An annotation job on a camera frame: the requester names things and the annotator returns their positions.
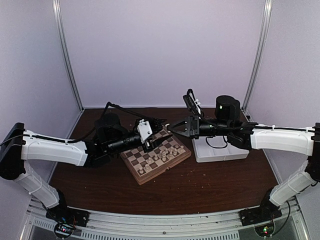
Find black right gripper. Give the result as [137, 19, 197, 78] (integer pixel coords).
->
[167, 114, 231, 140]

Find white chess queen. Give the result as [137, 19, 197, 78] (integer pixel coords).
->
[161, 152, 167, 162]

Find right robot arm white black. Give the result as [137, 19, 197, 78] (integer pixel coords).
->
[168, 93, 320, 221]

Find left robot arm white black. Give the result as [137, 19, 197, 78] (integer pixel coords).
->
[0, 113, 167, 222]

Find wooden chess board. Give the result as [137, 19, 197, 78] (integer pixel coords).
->
[120, 127, 192, 185]

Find white chess piece on board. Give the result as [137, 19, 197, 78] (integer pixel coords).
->
[169, 146, 174, 155]

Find right controller board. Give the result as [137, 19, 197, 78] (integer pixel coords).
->
[254, 224, 275, 238]

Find controller board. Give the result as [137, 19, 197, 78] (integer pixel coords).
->
[254, 224, 275, 238]
[53, 223, 76, 238]

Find left controller board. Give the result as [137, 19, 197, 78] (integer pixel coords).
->
[53, 223, 76, 238]

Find white plastic tray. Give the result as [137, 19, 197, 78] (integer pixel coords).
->
[191, 136, 249, 163]

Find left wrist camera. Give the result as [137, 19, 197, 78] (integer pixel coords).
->
[136, 119, 163, 144]

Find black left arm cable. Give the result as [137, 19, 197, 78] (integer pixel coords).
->
[64, 101, 156, 145]

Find front aluminium rail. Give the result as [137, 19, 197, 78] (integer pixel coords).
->
[21, 196, 313, 240]

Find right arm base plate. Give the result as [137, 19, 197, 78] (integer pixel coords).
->
[239, 207, 282, 226]

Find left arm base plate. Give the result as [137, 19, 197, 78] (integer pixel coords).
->
[45, 206, 90, 227]

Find right aluminium frame post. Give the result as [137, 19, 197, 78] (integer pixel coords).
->
[242, 0, 273, 111]

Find aluminium frame post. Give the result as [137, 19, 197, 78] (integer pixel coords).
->
[242, 0, 273, 111]
[52, 0, 84, 112]

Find left aluminium frame post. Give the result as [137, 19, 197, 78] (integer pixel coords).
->
[52, 0, 84, 112]

